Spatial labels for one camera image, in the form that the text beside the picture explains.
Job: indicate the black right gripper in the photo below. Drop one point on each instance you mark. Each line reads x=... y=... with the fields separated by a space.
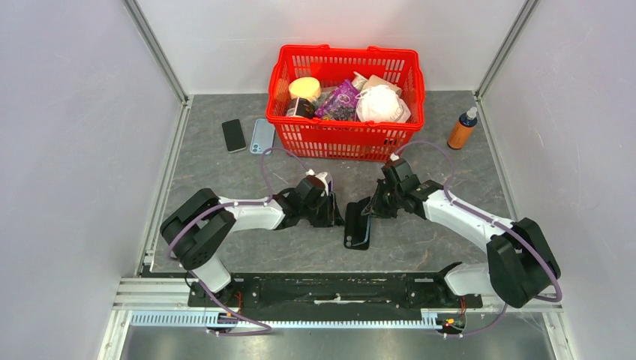
x=376 y=202

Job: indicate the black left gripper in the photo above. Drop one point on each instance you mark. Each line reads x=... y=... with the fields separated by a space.
x=332 y=217

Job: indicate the black phone case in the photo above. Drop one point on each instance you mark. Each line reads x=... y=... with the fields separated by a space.
x=352 y=216

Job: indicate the teal edged black smartphone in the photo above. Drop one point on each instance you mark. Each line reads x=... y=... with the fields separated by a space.
x=363 y=233

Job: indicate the lilac phone case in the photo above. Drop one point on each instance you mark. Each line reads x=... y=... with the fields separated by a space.
x=326 y=179

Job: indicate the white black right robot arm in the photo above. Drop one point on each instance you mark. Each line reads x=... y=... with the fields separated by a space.
x=520 y=265

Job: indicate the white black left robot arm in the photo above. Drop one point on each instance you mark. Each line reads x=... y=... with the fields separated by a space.
x=196 y=230

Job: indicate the light blue phone case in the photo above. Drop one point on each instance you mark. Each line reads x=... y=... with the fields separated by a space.
x=263 y=136

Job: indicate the red plastic shopping basket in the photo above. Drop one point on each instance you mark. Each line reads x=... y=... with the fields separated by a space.
x=354 y=140

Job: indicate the white plastic bag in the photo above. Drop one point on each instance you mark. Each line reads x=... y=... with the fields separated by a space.
x=380 y=103

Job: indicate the purple snack bag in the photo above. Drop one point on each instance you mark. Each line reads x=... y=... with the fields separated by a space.
x=341 y=103

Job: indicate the orange spray bottle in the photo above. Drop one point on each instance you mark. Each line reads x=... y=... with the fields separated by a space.
x=463 y=129

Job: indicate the black jar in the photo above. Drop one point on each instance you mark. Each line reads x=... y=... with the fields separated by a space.
x=301 y=107

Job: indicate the brown paper package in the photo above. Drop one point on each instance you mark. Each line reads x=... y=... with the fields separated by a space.
x=378 y=81

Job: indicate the yellow lidded round tub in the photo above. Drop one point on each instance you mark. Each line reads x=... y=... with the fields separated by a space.
x=306 y=87

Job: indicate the small black smartphone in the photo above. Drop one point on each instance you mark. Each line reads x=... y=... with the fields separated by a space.
x=233 y=135

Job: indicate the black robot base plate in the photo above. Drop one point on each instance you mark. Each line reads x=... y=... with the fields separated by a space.
x=341 y=296

